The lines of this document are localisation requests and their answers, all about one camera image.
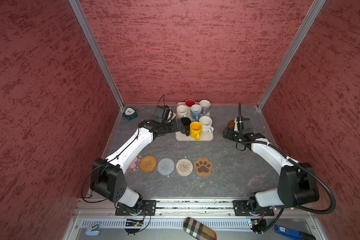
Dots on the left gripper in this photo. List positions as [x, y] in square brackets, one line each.
[174, 128]

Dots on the dark brown glossy coaster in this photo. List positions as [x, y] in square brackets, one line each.
[232, 124]

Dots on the paw shaped cork coaster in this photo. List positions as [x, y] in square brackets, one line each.
[203, 167]

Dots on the small stapler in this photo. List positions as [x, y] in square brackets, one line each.
[93, 230]

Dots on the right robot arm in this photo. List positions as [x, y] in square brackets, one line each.
[295, 186]

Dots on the woven rattan coaster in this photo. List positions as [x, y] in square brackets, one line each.
[148, 164]

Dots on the grey knitted coaster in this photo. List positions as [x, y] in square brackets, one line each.
[166, 166]

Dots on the plaid glasses case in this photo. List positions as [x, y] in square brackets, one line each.
[198, 230]

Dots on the aluminium front rail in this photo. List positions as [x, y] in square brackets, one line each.
[165, 208]

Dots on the blue mug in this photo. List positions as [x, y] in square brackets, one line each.
[196, 111]

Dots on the blue tool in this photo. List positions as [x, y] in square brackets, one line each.
[293, 234]

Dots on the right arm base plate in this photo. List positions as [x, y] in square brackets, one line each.
[249, 208]

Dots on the lilac mug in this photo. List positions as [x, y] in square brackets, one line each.
[206, 105]

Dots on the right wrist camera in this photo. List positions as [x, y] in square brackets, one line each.
[242, 125]

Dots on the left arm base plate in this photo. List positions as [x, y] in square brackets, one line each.
[142, 207]

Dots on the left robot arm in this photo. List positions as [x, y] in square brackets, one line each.
[107, 176]

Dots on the pink flower coaster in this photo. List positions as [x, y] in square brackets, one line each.
[134, 165]

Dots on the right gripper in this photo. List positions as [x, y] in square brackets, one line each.
[229, 132]

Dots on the white speckled mug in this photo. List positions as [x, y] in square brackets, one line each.
[206, 123]

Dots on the red inside mug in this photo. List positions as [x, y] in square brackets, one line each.
[189, 103]

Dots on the teal kitchen timer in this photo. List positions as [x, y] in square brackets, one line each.
[129, 114]

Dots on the yellow mug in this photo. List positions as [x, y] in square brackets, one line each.
[195, 130]

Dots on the black mug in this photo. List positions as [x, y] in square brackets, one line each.
[187, 122]

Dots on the multicolour woven coaster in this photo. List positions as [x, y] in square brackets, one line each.
[184, 167]

